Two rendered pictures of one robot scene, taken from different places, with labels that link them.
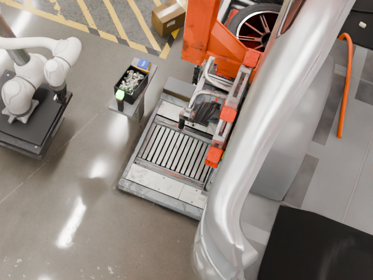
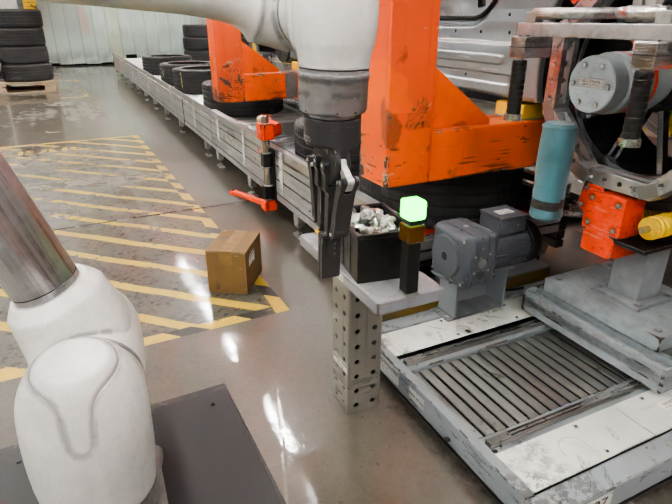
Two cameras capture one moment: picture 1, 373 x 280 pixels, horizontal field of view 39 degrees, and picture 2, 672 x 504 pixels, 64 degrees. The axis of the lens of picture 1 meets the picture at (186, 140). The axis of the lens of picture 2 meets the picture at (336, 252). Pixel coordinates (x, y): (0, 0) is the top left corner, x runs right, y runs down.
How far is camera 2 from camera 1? 2.89 m
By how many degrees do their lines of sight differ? 47
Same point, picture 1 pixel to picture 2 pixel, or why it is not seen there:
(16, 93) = (112, 363)
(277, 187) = not seen: outside the picture
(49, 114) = (230, 453)
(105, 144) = (378, 490)
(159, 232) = not seen: outside the picture
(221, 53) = (454, 117)
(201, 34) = (423, 71)
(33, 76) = (118, 321)
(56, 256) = not seen: outside the picture
